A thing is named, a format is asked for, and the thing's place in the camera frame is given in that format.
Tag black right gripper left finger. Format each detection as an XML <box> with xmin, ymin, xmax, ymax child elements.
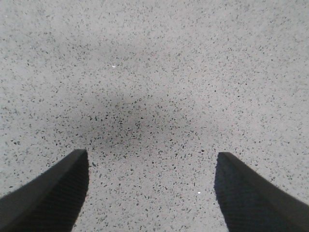
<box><xmin>0</xmin><ymin>149</ymin><xmax>89</xmax><ymax>232</ymax></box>

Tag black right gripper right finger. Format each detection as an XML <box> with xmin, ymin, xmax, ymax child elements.
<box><xmin>214</xmin><ymin>152</ymin><xmax>309</xmax><ymax>232</ymax></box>

